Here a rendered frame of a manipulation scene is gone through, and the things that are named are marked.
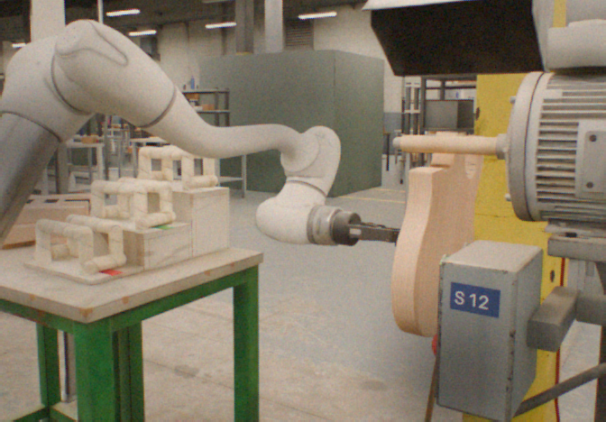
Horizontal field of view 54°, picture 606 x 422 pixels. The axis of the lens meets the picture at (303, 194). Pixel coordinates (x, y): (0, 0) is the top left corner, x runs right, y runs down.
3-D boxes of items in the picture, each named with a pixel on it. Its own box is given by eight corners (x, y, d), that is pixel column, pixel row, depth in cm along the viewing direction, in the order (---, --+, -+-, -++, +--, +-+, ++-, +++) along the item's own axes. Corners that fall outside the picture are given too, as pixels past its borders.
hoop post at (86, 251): (97, 273, 135) (96, 233, 134) (85, 277, 132) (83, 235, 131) (88, 271, 137) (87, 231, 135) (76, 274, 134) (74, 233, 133)
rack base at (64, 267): (145, 270, 142) (145, 266, 142) (92, 286, 129) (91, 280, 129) (75, 255, 157) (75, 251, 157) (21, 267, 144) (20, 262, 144)
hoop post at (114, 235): (126, 266, 141) (124, 227, 140) (115, 269, 139) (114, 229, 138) (117, 264, 143) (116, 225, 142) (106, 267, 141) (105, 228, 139)
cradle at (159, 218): (179, 222, 153) (178, 210, 152) (144, 229, 143) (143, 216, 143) (169, 221, 155) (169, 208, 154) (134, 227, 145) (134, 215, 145)
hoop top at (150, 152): (196, 160, 158) (196, 149, 157) (187, 161, 155) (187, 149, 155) (145, 157, 169) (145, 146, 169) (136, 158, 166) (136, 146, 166)
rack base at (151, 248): (193, 258, 155) (193, 223, 154) (144, 271, 141) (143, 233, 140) (123, 244, 170) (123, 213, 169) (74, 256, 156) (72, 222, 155)
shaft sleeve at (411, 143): (501, 147, 107) (500, 133, 105) (497, 159, 105) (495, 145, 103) (408, 144, 116) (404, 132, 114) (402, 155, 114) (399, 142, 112)
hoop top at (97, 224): (125, 233, 141) (124, 221, 140) (114, 236, 138) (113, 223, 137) (74, 224, 152) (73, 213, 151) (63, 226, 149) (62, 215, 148)
